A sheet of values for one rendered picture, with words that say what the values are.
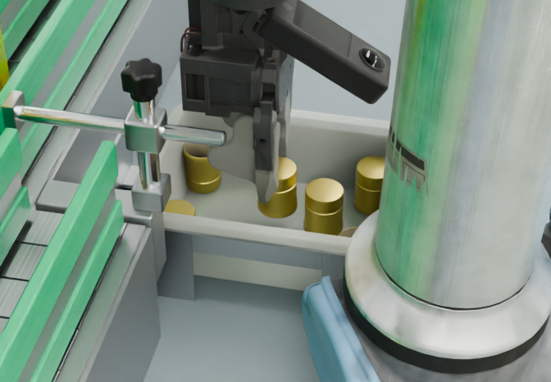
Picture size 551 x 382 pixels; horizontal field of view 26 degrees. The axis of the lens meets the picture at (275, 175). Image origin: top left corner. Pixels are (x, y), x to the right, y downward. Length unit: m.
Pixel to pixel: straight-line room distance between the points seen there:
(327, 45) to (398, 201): 0.37
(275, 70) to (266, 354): 0.23
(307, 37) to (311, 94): 0.34
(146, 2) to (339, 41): 0.29
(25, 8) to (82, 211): 0.36
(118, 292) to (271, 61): 0.22
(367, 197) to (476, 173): 0.53
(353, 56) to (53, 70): 0.25
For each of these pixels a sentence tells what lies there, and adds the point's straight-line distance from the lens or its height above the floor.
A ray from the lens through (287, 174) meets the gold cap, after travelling 1.03.
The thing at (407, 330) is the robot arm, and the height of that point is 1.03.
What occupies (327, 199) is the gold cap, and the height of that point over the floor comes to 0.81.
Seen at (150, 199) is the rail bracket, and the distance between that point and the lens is 0.91.
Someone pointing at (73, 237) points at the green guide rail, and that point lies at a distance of 0.80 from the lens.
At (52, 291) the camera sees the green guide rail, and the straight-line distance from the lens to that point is 0.78.
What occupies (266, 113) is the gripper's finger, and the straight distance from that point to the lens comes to 0.95.
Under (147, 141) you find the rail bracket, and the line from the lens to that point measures 0.88.
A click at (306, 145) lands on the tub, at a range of 1.10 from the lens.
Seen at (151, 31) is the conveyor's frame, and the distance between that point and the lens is 1.20.
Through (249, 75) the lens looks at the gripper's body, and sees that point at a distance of 0.94.
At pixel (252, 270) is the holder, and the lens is 1.00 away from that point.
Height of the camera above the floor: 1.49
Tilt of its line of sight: 39 degrees down
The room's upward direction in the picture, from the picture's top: straight up
